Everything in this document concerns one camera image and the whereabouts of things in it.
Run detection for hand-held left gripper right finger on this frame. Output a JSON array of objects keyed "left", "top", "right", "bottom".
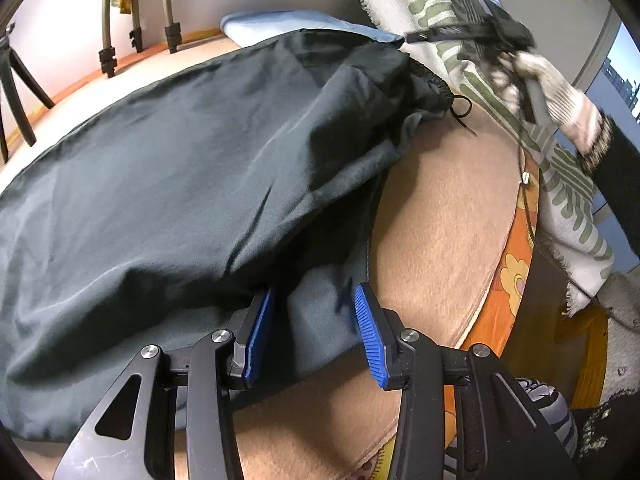
[{"left": 353, "top": 283, "right": 581, "bottom": 480}]

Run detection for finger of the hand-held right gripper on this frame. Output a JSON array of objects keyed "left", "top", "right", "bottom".
[{"left": 405, "top": 24, "right": 493, "bottom": 45}]

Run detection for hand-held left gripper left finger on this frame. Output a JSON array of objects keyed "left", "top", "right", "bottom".
[{"left": 52, "top": 286, "right": 277, "bottom": 480}]

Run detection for black pants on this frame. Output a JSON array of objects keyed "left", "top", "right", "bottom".
[{"left": 0, "top": 28, "right": 473, "bottom": 446}]

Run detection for person's right hand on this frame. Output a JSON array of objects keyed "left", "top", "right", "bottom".
[{"left": 492, "top": 51, "right": 617, "bottom": 173}]

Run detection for window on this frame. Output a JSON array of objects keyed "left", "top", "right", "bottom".
[{"left": 585, "top": 10, "right": 640, "bottom": 128}]

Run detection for light blue pillow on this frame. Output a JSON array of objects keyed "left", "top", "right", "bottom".
[{"left": 220, "top": 9, "right": 406, "bottom": 48}]

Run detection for orange floral bed sheet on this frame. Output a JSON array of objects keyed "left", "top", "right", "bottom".
[{"left": 350, "top": 155, "right": 543, "bottom": 480}]

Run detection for white green patterned blanket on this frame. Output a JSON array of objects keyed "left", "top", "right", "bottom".
[{"left": 356, "top": 0, "right": 617, "bottom": 317}]

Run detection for grey striped cloth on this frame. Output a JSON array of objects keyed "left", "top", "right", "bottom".
[{"left": 445, "top": 377, "right": 580, "bottom": 480}]

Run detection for grey stand leg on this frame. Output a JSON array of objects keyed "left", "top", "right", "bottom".
[
  {"left": 127, "top": 0, "right": 146, "bottom": 53},
  {"left": 99, "top": 0, "right": 120, "bottom": 79},
  {"left": 157, "top": 0, "right": 182, "bottom": 55}
]

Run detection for black tripod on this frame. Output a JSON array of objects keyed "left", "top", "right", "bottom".
[{"left": 0, "top": 22, "right": 57, "bottom": 163}]

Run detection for wooden bed frame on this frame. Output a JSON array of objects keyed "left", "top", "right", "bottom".
[{"left": 550, "top": 302, "right": 612, "bottom": 411}]

